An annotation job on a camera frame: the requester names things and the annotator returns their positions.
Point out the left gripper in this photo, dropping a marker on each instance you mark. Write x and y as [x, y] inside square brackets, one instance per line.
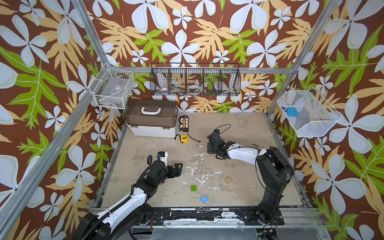
[178, 171]

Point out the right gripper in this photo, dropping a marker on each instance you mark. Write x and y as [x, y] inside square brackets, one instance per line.
[214, 145]

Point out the green block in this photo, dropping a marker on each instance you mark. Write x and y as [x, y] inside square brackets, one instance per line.
[193, 188]

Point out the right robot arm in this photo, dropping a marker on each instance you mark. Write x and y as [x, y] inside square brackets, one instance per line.
[276, 171]

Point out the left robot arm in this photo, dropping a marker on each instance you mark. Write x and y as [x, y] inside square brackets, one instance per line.
[132, 208]

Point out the round natural wood block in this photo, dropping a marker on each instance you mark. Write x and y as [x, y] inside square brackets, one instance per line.
[228, 180]

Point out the blue block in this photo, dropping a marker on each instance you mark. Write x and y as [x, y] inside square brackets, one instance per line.
[204, 199]

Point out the yellow tape measure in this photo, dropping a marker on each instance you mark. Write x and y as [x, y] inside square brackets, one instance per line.
[182, 138]

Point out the black orange battery charger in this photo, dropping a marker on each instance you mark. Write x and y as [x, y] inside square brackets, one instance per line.
[184, 123]

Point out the brown lid tool box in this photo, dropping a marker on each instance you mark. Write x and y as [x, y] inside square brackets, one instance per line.
[152, 118]

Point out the blue object in basket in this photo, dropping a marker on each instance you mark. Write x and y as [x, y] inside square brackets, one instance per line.
[292, 112]

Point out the white mesh basket right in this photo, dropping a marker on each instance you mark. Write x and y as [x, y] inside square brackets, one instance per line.
[316, 115]

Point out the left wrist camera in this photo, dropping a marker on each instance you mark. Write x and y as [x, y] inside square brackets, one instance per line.
[163, 157]

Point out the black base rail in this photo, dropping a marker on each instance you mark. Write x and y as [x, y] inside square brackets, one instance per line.
[247, 215]

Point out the black wire basket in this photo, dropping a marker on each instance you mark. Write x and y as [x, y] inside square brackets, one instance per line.
[207, 79]

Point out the white wire basket left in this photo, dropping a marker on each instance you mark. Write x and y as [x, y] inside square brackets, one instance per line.
[111, 88]

